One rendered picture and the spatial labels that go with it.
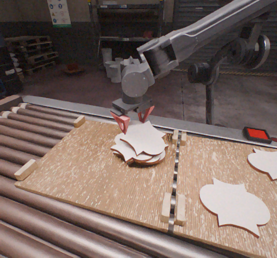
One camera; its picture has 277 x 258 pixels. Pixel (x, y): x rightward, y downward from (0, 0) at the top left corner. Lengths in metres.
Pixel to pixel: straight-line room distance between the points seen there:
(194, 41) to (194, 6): 4.66
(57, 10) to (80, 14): 0.71
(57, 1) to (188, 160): 5.89
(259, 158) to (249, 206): 0.20
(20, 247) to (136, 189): 0.27
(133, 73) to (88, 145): 0.34
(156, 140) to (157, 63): 0.22
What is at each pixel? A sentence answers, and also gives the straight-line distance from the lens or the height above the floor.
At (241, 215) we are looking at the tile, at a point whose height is 0.95.
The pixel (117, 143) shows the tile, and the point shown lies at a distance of 0.51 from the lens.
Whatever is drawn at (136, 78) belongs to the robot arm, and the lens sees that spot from 0.34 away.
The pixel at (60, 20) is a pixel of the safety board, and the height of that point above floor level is 1.30.
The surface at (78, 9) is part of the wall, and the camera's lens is 5.82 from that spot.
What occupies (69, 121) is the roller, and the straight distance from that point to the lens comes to 0.80.
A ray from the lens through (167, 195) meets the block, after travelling 0.42.
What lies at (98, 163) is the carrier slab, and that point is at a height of 0.94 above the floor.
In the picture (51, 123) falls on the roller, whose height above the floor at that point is 0.92.
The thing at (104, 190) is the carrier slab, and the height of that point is 0.94.
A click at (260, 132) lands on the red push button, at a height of 0.93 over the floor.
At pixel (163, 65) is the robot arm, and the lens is 0.42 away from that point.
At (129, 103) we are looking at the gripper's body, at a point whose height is 1.12.
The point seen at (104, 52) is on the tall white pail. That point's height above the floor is 0.53.
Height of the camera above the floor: 1.31
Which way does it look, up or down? 33 degrees down
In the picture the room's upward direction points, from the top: straight up
